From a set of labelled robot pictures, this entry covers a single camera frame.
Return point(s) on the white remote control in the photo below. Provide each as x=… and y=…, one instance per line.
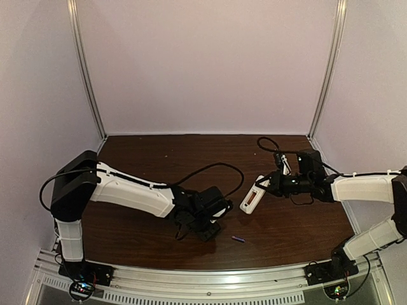
x=251, y=200

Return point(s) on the right aluminium frame post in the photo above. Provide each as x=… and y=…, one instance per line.
x=334, y=50

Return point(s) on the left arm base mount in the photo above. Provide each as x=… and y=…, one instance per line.
x=84, y=276

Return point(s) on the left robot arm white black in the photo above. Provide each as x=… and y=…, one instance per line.
x=86, y=179

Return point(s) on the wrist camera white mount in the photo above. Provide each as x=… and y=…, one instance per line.
x=284, y=163
x=225, y=206

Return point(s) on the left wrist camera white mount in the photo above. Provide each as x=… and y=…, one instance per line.
x=225, y=206

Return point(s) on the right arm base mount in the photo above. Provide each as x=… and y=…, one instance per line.
x=335, y=272

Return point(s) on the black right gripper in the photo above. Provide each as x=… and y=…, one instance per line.
x=273, y=182

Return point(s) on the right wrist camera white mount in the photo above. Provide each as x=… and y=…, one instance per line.
x=284, y=163

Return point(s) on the left aluminium frame post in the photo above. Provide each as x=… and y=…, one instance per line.
x=72, y=7

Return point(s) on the front aluminium rail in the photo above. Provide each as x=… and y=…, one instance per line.
x=278, y=285

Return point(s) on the aluminium frame post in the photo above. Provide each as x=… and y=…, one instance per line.
x=72, y=7
x=334, y=50

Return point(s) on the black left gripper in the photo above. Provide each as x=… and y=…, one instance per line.
x=203, y=230

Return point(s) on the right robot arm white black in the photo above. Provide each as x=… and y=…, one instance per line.
x=387, y=187

